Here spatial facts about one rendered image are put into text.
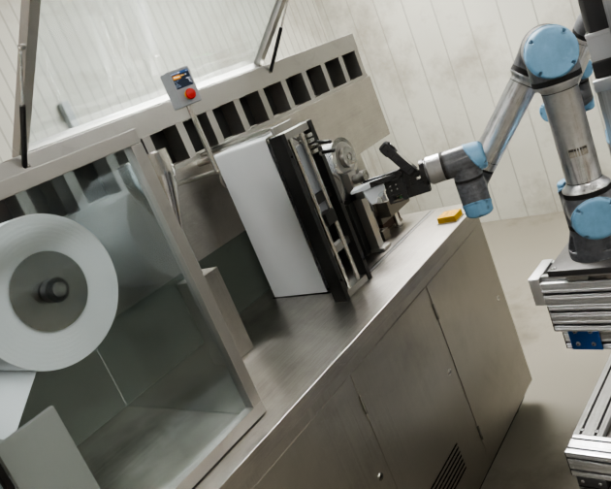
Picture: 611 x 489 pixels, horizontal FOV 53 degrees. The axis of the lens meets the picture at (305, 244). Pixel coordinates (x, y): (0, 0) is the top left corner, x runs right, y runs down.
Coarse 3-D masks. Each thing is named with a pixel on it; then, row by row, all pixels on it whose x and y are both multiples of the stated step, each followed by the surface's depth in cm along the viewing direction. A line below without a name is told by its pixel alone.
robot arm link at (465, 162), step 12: (468, 144) 159; (480, 144) 158; (444, 156) 160; (456, 156) 158; (468, 156) 157; (480, 156) 156; (444, 168) 159; (456, 168) 159; (468, 168) 158; (480, 168) 158; (456, 180) 161
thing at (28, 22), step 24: (24, 0) 138; (288, 0) 228; (24, 24) 141; (24, 48) 145; (264, 48) 238; (24, 72) 149; (240, 72) 236; (24, 96) 154; (24, 120) 156; (24, 144) 161; (48, 144) 174; (24, 168) 165
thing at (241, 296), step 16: (240, 240) 221; (208, 256) 209; (224, 256) 215; (240, 256) 220; (256, 256) 227; (224, 272) 214; (240, 272) 219; (256, 272) 226; (240, 288) 218; (256, 288) 224; (240, 304) 217
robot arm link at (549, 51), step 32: (544, 32) 141; (544, 64) 142; (576, 64) 144; (544, 96) 149; (576, 96) 146; (576, 128) 148; (576, 160) 151; (576, 192) 153; (608, 192) 152; (576, 224) 154; (608, 224) 152
